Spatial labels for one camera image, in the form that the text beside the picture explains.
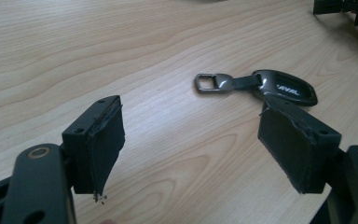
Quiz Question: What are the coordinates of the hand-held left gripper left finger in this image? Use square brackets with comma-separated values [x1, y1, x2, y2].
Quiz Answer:
[61, 94, 127, 204]

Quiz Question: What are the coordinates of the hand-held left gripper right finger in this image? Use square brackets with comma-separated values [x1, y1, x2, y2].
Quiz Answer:
[257, 94, 342, 195]

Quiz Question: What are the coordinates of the black car key with metal clip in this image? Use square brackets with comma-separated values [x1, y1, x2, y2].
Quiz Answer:
[194, 68, 319, 107]

